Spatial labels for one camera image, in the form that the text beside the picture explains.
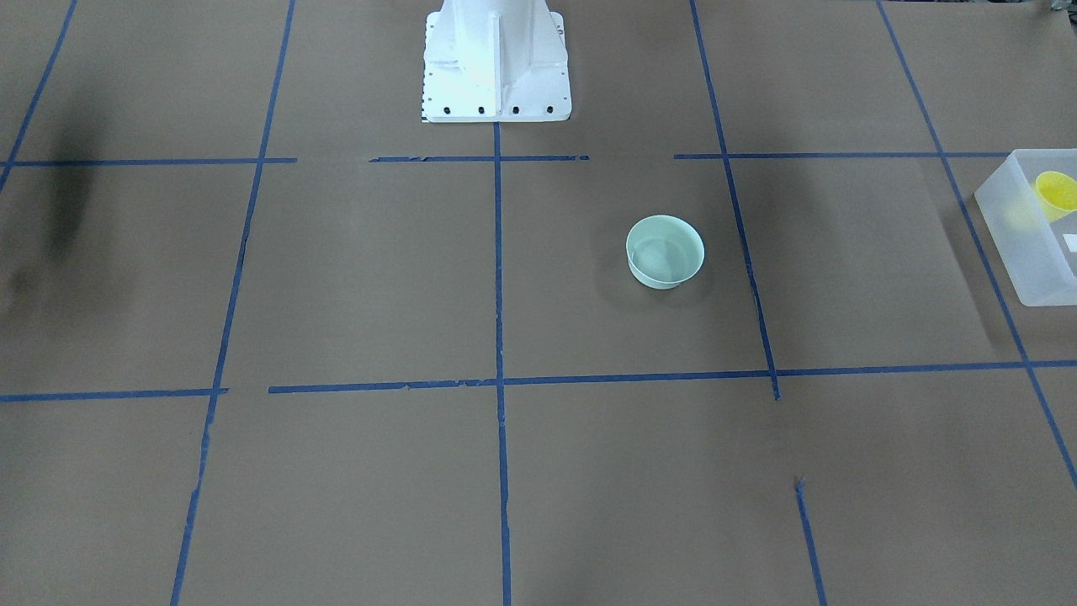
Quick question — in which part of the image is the yellow plastic cup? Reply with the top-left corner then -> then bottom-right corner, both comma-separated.
1005,170 -> 1076,231

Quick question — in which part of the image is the mint green bowl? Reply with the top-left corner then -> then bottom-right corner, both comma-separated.
624,215 -> 705,290

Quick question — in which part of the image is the clear plastic bin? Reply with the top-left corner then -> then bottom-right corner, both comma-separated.
974,147 -> 1076,306

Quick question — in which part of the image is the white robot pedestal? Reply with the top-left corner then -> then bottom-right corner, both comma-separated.
421,1 -> 573,123

